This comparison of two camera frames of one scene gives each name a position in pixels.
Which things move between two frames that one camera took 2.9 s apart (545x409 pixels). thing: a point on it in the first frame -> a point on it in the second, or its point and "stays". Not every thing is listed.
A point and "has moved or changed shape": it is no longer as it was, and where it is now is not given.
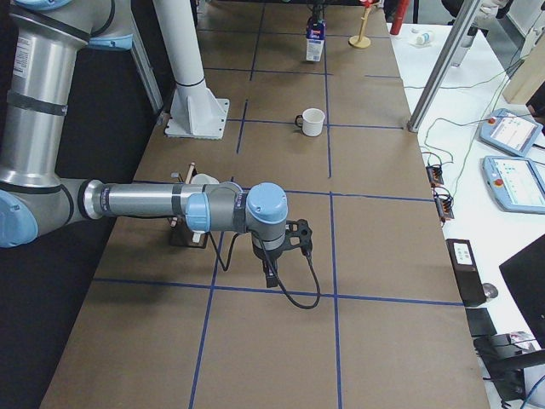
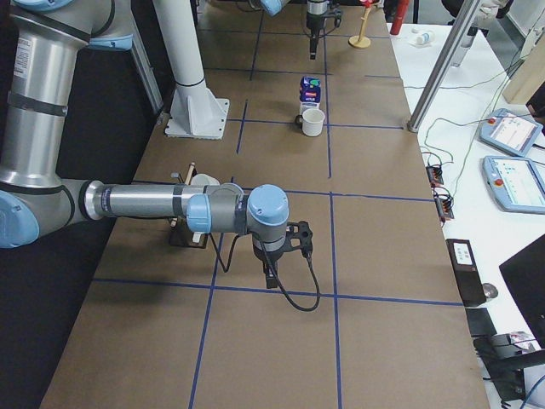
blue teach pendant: x=510 y=131 stays
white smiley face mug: x=312 y=122 stays
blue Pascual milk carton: x=315 y=37 has moved or changed shape
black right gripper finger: x=271 y=272 stays
